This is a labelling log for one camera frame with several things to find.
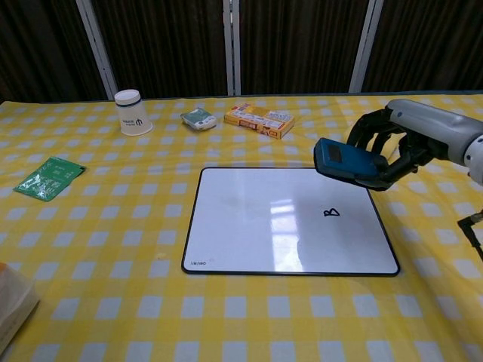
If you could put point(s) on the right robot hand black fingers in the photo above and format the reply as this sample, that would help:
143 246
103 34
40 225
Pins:
426 122

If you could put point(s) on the blue whiteboard eraser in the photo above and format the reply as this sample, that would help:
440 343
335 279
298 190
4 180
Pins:
345 158

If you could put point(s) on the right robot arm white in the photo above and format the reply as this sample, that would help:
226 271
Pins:
476 154

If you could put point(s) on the yellow and orange flat box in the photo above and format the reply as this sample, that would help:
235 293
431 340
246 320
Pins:
260 118

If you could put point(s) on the green and white tissue pack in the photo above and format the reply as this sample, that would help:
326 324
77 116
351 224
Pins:
198 119

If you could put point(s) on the dark pleated curtain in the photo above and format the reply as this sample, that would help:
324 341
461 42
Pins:
170 41

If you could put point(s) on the upturned white paper cup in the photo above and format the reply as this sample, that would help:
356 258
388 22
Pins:
131 115

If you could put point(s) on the yellow and white checked tablecloth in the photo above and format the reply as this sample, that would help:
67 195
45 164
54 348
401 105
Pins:
113 245

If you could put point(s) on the green plastic packet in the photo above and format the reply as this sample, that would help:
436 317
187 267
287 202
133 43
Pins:
47 180

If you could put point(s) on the beige box with orange edge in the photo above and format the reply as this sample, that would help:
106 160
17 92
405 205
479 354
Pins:
13 298

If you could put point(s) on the white metal frame post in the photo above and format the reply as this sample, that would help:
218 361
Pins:
231 45
363 45
99 45

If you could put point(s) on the white dry-erase board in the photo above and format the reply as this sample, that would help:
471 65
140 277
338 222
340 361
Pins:
264 222

